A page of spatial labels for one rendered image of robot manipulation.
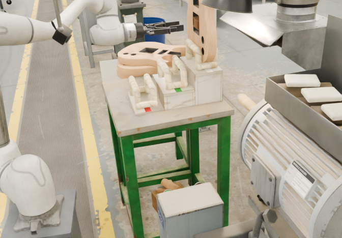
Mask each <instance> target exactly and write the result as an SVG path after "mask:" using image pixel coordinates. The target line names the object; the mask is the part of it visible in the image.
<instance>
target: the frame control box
mask: <svg viewBox="0 0 342 238"><path fill-rule="evenodd" d="M156 199H157V209H158V221H159V231H160V238H193V235H196V234H199V233H203V232H207V231H211V230H215V229H219V228H223V210H224V203H223V201H222V199H221V198H220V196H219V195H218V193H217V191H216V190H215V188H214V187H213V185H212V183H211V182H207V183H202V184H198V185H194V186H189V187H185V188H181V189H176V190H172V191H168V192H163V193H159V194H157V195H156Z"/></svg>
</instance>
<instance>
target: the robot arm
mask: <svg viewBox="0 0 342 238"><path fill-rule="evenodd" d="M85 8H88V9H89V11H90V12H92V13H94V15H96V18H97V25H94V26H92V27H91V28H90V29H89V32H90V39H91V41H92V43H93V44H95V45H98V46H111V45H118V44H120V43H123V42H130V41H135V39H143V38H144V34H148V35H150V36H153V35H162V34H170V33H172V32H180V31H184V25H183V24H182V25H180V24H179V21H173V22H165V21H164V22H158V23H151V24H144V25H145V26H143V24H142V23H135V24H133V22H127V23H120V21H119V18H118V5H117V0H74V1H73V2H72V3H71V4H70V5H69V6H68V7H67V8H66V9H65V10H64V11H63V12H62V13H61V14H60V16H61V21H62V24H64V25H65V26H67V27H70V25H71V24H72V23H73V22H74V20H75V19H76V18H77V17H78V16H79V15H80V13H81V12H82V11H83V10H84V9H85ZM54 33H55V29H54V27H53V26H52V24H51V22H42V21H38V20H35V19H31V18H28V17H24V16H19V15H15V14H9V13H6V12H2V11H0V46H16V45H23V44H30V43H35V42H40V41H46V40H51V39H53V38H52V36H53V34H54ZM0 192H1V193H4V194H6V195H7V196H8V197H9V198H10V199H11V200H12V201H13V203H15V204H16V206H17V208H18V210H19V216H18V220H17V223H16V224H15V226H14V231H15V232H21V231H23V230H29V229H30V230H31V234H32V235H37V234H38V232H39V230H40V228H42V227H49V226H52V227H57V226H59V225H60V223H61V222H60V214H61V208H62V203H63V201H64V196H63V195H58V196H56V194H55V187H54V183H53V179H52V176H51V173H50V170H49V168H48V166H47V165H46V163H45V162H44V161H43V160H42V159H41V158H39V157H38V156H36V155H21V153H20V150H19V148H18V146H17V143H16V142H15V141H14V140H12V139H10V138H9V132H8V126H7V120H6V114H5V108H4V102H3V97H2V90H1V84H0Z"/></svg>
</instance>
